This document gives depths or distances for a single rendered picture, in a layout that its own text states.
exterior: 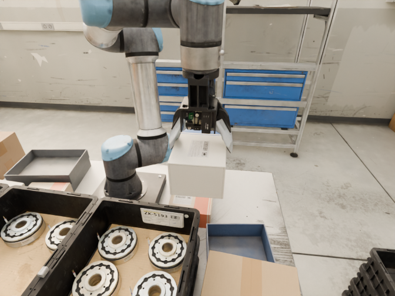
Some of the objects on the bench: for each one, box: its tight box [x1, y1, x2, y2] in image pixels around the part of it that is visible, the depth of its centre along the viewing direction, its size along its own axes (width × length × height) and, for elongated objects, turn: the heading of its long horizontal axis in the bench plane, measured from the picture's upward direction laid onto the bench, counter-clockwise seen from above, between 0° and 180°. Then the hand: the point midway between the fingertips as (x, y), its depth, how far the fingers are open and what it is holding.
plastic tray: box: [25, 158, 91, 192], centre depth 109 cm, size 27×20×5 cm
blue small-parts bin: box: [206, 223, 276, 263], centre depth 76 cm, size 20×15×7 cm
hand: (200, 149), depth 57 cm, fingers closed on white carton, 14 cm apart
